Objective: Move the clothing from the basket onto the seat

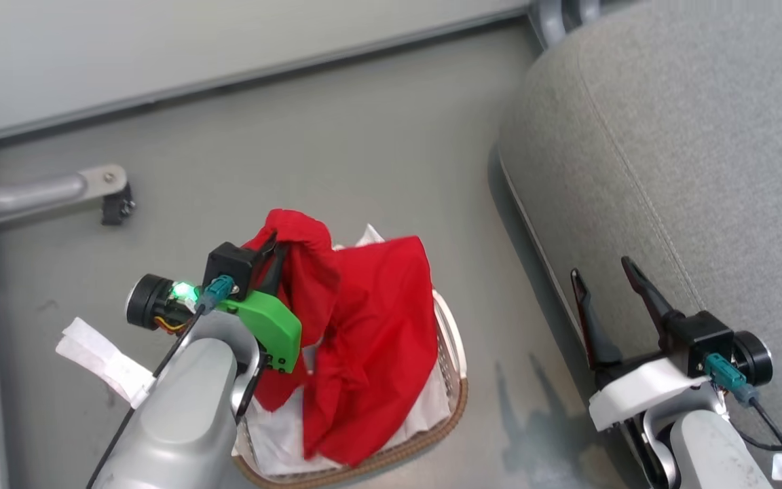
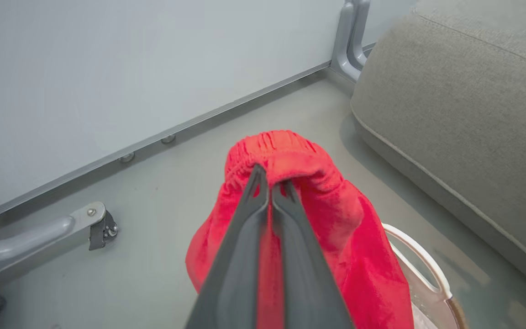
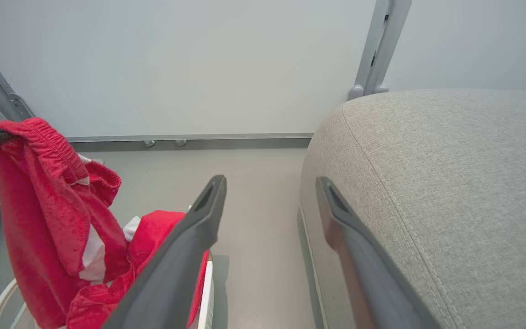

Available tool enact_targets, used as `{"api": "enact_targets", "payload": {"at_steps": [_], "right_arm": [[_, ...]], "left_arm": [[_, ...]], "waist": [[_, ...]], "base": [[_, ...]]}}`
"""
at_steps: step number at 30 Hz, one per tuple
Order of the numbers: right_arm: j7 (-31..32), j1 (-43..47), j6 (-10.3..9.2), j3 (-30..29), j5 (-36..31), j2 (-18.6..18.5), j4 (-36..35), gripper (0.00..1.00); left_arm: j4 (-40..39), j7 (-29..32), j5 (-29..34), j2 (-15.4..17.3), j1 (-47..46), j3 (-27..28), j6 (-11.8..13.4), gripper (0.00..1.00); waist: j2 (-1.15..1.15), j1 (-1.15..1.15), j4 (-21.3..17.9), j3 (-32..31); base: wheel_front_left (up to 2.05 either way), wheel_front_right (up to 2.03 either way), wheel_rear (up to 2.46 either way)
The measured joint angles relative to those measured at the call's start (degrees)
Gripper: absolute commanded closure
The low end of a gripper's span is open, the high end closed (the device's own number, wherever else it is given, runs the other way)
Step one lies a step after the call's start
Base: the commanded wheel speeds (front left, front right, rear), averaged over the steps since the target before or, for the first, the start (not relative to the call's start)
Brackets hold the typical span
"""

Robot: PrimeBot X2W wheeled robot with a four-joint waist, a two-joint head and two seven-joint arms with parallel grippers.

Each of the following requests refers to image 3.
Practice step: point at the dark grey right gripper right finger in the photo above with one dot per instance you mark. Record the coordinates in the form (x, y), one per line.
(368, 283)

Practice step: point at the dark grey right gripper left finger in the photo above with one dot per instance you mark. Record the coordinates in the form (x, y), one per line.
(176, 274)

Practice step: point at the red garment with white trim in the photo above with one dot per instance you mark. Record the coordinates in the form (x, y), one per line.
(153, 237)

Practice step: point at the red and white shirt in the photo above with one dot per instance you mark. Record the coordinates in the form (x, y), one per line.
(39, 205)

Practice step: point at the white laundry basket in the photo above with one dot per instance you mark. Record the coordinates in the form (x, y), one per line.
(206, 297)

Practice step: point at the grey fabric sofa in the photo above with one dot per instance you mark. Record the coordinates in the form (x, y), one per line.
(450, 192)

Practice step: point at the small grey rail foot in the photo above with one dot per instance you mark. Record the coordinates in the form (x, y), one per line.
(149, 143)
(181, 142)

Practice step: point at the grey partition bottom rail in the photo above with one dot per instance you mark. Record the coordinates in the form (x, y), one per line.
(199, 139)

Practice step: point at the grey partition post with feet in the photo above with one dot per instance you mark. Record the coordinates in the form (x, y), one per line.
(379, 45)

